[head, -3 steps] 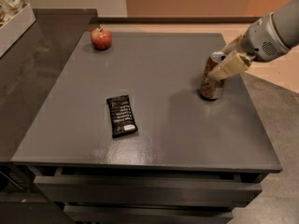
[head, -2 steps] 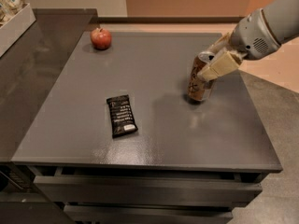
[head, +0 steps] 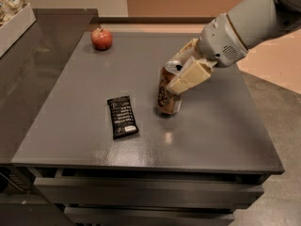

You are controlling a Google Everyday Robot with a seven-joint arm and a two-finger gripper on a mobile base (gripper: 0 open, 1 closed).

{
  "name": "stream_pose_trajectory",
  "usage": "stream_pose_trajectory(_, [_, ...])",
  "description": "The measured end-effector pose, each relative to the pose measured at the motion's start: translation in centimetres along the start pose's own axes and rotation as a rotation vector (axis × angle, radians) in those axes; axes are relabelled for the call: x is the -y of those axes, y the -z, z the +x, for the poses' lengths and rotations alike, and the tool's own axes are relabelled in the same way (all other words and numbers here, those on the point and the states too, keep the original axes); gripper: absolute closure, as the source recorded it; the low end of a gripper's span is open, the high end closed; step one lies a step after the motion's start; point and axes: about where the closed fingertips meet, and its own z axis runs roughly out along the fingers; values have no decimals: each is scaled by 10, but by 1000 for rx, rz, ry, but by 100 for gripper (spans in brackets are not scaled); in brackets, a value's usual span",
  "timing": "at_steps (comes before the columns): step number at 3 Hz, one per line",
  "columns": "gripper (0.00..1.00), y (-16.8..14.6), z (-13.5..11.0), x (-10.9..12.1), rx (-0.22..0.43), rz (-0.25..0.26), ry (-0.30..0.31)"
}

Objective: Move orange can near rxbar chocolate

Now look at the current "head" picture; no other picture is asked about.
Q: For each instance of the white snack box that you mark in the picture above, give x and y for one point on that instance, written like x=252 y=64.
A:
x=15 y=27

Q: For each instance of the black rxbar chocolate wrapper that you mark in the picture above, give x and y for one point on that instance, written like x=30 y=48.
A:
x=122 y=117

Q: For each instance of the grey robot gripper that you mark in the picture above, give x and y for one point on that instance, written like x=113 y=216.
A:
x=219 y=41

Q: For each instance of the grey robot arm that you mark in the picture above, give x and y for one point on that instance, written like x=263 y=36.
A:
x=256 y=21

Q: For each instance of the grey drawer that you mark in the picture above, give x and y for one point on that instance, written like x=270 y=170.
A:
x=149 y=193
x=132 y=217

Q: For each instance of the upper grey drawer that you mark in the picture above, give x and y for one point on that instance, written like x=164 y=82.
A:
x=149 y=193

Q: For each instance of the red apple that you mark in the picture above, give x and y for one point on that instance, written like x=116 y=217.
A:
x=101 y=38

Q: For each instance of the snack bags in box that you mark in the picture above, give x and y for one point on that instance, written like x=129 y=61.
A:
x=8 y=9

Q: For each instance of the lower grey drawer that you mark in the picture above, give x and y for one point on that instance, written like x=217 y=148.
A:
x=132 y=217

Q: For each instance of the orange soda can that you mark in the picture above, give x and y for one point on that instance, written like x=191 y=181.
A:
x=167 y=102

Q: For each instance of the dark grey side counter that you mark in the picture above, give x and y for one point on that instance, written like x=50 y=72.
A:
x=30 y=68

